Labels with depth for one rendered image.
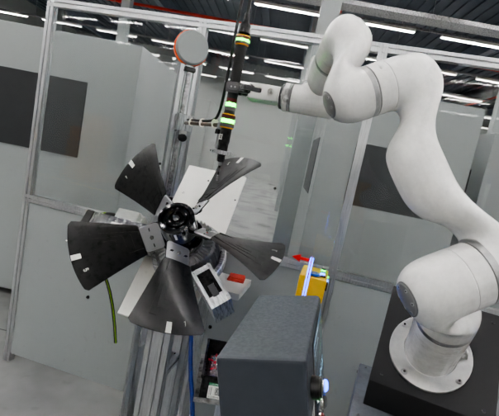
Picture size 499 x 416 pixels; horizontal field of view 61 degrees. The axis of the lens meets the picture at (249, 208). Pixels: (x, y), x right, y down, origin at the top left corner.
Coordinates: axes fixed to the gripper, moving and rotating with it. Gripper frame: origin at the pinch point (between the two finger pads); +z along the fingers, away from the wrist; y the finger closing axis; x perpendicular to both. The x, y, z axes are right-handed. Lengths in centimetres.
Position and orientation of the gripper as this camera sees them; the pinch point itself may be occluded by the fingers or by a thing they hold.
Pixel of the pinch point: (234, 88)
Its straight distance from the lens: 136.5
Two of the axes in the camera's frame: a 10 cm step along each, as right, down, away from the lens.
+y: 2.2, -0.9, 9.7
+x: 1.9, -9.7, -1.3
